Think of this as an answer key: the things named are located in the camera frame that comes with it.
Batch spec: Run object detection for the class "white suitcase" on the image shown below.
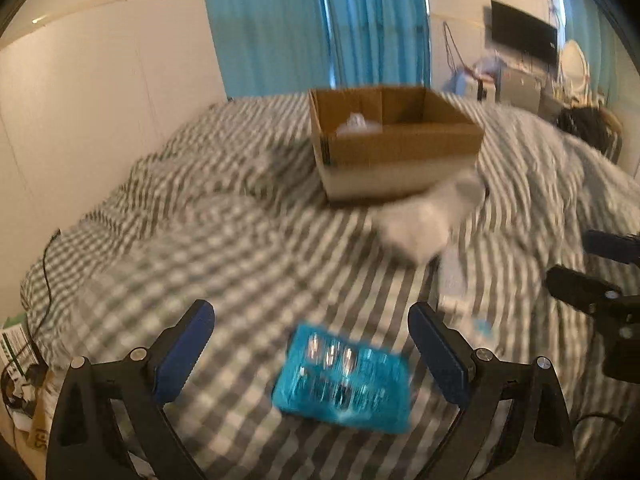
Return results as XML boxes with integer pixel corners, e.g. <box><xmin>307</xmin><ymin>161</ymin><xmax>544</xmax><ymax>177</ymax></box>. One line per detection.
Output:
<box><xmin>451</xmin><ymin>70</ymin><xmax>497</xmax><ymax>103</ymax></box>

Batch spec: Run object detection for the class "black wall television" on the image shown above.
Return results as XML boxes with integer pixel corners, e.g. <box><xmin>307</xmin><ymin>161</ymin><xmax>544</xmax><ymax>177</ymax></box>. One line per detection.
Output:
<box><xmin>490</xmin><ymin>0</ymin><xmax>558</xmax><ymax>65</ymax></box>

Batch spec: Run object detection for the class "white plush toy blue star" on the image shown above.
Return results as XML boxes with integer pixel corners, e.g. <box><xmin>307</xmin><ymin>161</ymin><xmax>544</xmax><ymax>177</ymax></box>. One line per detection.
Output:
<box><xmin>472</xmin><ymin>318</ymin><xmax>495</xmax><ymax>341</ymax></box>

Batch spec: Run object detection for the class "grey checkered bed cover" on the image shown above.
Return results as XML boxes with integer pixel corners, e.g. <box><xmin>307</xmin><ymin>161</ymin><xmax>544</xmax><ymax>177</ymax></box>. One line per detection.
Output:
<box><xmin>21</xmin><ymin>94</ymin><xmax>639</xmax><ymax>479</ymax></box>

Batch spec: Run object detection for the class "plastic bag on fridge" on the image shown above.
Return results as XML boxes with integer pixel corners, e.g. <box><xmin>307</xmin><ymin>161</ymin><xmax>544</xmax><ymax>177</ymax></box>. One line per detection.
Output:
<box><xmin>472</xmin><ymin>53</ymin><xmax>508</xmax><ymax>79</ymax></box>

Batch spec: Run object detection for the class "blue curtain panel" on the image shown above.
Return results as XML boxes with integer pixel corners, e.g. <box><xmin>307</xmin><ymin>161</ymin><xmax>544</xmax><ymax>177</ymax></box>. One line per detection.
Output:
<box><xmin>205</xmin><ymin>0</ymin><xmax>330</xmax><ymax>98</ymax></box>
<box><xmin>319</xmin><ymin>0</ymin><xmax>431</xmax><ymax>87</ymax></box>

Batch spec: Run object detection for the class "open cardboard box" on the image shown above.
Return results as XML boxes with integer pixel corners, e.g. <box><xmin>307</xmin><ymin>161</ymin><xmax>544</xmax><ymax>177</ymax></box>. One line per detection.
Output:
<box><xmin>308</xmin><ymin>86</ymin><xmax>485</xmax><ymax>203</ymax></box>

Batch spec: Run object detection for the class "blue curtain left panel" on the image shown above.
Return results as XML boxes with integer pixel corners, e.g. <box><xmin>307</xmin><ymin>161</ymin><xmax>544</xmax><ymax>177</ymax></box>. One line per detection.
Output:
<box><xmin>205</xmin><ymin>0</ymin><xmax>330</xmax><ymax>98</ymax></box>

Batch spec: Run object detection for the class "grey mini fridge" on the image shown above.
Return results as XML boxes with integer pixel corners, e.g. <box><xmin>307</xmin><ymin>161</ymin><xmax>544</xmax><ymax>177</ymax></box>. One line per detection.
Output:
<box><xmin>498</xmin><ymin>66</ymin><xmax>541</xmax><ymax>114</ymax></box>

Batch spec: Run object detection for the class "white sock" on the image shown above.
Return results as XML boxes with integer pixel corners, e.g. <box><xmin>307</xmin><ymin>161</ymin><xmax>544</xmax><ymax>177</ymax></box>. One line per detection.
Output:
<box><xmin>373</xmin><ymin>169</ymin><xmax>487</xmax><ymax>266</ymax></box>

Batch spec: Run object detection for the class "blue curtain right panel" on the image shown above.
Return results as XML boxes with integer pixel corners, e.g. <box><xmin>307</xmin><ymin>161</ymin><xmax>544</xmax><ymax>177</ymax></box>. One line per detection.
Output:
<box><xmin>319</xmin><ymin>0</ymin><xmax>431</xmax><ymax>87</ymax></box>

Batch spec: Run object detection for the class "white oval vanity mirror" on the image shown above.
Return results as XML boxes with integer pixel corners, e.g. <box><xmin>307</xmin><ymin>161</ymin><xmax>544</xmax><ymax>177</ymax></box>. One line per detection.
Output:
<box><xmin>559</xmin><ymin>39</ymin><xmax>589</xmax><ymax>101</ymax></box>

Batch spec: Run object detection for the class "teal curtain far window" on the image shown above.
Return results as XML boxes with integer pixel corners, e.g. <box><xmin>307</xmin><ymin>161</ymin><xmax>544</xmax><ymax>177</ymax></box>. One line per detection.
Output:
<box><xmin>563</xmin><ymin>0</ymin><xmax>617</xmax><ymax>103</ymax></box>

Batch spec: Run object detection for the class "clear round plastic container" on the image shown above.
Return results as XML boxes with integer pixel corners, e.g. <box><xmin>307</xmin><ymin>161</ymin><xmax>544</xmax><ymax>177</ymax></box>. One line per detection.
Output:
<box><xmin>335</xmin><ymin>113</ymin><xmax>383</xmax><ymax>136</ymax></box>

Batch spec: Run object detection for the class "black backpack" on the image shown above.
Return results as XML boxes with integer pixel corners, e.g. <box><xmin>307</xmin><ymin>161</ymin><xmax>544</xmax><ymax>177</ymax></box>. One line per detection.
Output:
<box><xmin>555</xmin><ymin>107</ymin><xmax>622</xmax><ymax>162</ymax></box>

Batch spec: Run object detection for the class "white cream tube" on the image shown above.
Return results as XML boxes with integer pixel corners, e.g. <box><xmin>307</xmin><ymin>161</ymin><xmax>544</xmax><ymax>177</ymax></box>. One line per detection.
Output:
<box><xmin>437</xmin><ymin>245</ymin><xmax>471</xmax><ymax>313</ymax></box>

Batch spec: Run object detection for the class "teal blister pack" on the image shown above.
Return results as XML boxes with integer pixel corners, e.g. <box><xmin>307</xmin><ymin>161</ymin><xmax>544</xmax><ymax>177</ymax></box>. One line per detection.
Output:
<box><xmin>271</xmin><ymin>324</ymin><xmax>410</xmax><ymax>434</ymax></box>

